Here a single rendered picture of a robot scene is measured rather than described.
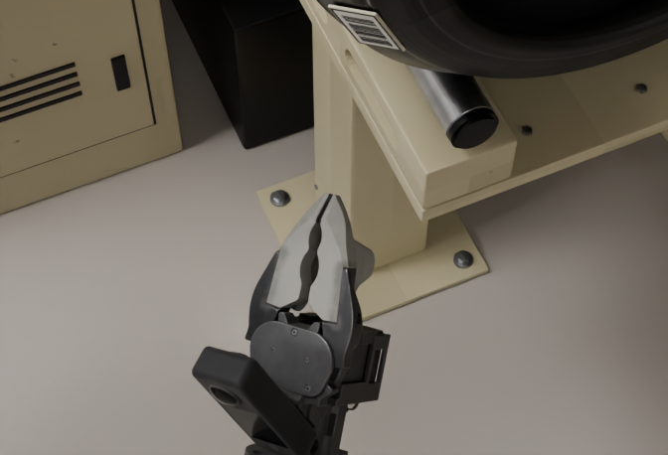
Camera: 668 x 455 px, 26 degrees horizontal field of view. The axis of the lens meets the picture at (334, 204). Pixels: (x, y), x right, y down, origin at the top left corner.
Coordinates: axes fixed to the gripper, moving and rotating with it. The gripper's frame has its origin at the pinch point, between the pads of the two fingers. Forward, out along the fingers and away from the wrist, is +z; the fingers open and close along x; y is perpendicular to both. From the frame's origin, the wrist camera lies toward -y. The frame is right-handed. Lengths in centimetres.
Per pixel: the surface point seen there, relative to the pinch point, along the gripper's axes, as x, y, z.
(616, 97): 5.2, 38.3, 13.3
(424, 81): -3.9, 18.1, 11.0
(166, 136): -85, 87, -2
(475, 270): -38, 106, -13
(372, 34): -0.1, 2.2, 13.3
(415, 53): 1.6, 5.8, 12.7
